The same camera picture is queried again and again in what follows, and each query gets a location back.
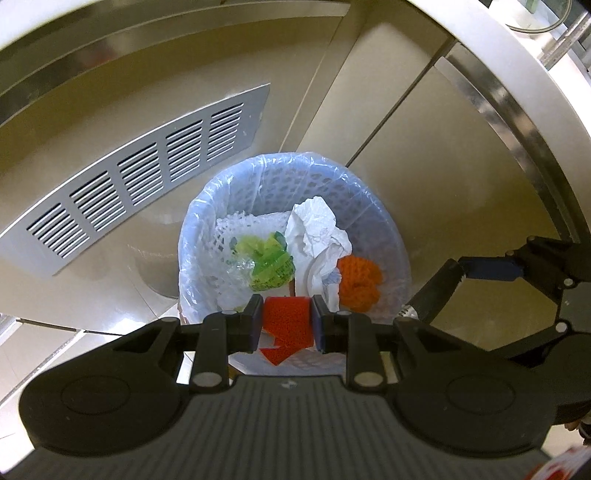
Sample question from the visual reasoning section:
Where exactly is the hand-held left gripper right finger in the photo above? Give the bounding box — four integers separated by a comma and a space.
313, 295, 467, 391

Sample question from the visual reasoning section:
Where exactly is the red white object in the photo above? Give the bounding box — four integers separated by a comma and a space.
531, 447, 591, 480

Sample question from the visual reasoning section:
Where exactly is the white foam net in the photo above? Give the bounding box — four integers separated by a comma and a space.
214, 211, 293, 288

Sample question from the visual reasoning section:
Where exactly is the orange foam net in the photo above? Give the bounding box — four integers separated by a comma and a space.
337, 255, 384, 311

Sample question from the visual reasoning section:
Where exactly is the red wrapper scrap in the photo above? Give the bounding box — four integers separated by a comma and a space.
260, 296, 311, 368

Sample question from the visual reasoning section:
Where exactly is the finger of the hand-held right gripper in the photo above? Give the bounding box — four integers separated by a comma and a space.
459, 236, 591, 289
489, 295, 575, 361

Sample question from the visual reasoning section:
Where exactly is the grey kickboard vent grille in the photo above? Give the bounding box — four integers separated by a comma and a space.
0, 83, 271, 280

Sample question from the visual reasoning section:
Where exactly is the large white paper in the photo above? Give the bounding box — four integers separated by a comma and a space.
285, 196, 353, 311

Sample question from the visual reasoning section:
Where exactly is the black lighter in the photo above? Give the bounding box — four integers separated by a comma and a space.
399, 259, 465, 325

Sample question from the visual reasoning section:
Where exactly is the clear bin liner bag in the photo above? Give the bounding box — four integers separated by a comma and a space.
177, 151, 412, 371

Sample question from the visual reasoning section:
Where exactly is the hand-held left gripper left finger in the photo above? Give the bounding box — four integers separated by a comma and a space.
113, 295, 263, 391

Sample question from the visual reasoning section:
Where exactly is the white mesh trash bin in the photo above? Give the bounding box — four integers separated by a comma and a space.
177, 151, 412, 371

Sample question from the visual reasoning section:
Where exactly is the green foam net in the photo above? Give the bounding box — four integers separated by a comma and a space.
233, 230, 297, 293

